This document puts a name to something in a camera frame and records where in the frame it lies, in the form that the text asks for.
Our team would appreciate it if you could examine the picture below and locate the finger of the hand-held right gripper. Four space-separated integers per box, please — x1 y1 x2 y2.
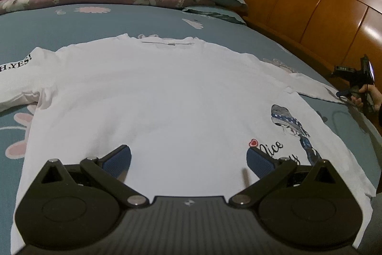
331 65 363 78
336 88 358 99

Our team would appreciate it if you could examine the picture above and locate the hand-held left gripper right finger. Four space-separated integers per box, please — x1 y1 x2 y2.
228 146 338 209

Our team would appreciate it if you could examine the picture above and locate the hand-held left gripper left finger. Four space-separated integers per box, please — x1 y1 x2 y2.
40 144 150 209

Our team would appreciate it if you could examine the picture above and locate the white printed t-shirt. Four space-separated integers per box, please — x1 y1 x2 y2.
0 33 377 250

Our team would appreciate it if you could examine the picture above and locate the person's right hand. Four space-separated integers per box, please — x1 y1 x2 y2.
350 84 382 111

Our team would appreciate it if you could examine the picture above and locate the wooden headboard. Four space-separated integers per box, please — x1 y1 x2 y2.
221 0 382 136

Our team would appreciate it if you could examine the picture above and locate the person's grey clothing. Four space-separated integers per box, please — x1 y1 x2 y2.
355 180 382 255

